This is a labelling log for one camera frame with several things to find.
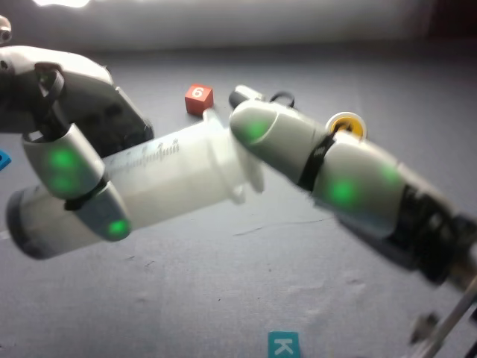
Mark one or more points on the blue block with two holes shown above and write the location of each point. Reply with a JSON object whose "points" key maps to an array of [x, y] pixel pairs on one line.
{"points": [[3, 160]]}

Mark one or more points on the large translucent plastic syringe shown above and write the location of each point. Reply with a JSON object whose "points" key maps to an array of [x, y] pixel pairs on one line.
{"points": [[167, 179]]}

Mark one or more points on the white backdrop sheet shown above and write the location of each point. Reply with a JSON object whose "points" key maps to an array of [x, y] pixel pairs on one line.
{"points": [[223, 22]]}

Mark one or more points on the teal letter K block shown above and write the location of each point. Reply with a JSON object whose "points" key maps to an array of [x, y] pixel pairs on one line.
{"points": [[283, 345]]}

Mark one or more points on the red number block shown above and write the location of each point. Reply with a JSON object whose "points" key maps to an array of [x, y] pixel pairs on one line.
{"points": [[194, 106]]}

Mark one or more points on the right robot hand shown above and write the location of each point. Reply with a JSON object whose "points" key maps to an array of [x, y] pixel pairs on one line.
{"points": [[354, 179]]}

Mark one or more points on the yellow button with white base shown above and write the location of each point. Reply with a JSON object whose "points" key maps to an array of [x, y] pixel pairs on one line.
{"points": [[354, 125]]}

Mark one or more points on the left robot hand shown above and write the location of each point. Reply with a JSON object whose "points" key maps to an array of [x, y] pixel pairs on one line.
{"points": [[74, 82]]}

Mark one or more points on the grey table cloth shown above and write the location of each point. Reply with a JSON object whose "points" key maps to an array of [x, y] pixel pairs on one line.
{"points": [[223, 291]]}

